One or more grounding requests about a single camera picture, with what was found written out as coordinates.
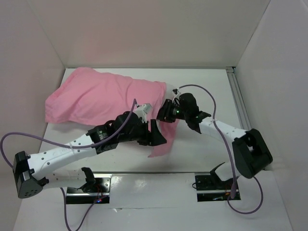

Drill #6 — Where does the pink pillowcase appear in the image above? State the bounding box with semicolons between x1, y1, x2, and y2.
45;67;180;159

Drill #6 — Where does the white pillow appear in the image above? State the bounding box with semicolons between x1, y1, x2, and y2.
164;83;177;100

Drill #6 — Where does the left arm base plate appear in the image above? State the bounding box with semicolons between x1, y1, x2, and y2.
65;173;112;205

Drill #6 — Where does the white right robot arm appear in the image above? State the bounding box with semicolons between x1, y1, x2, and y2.
157;93;273;189

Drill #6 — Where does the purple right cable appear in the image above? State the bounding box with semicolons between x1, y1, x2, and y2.
174;84;264;214

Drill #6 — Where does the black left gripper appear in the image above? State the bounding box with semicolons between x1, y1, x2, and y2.
118;118;167;146

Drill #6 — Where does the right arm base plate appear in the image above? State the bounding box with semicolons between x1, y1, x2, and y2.
192;173;233;202

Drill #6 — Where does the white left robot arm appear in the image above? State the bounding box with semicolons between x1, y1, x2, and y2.
13;112;167;199

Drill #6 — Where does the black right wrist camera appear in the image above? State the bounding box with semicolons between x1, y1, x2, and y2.
185;111;211;134

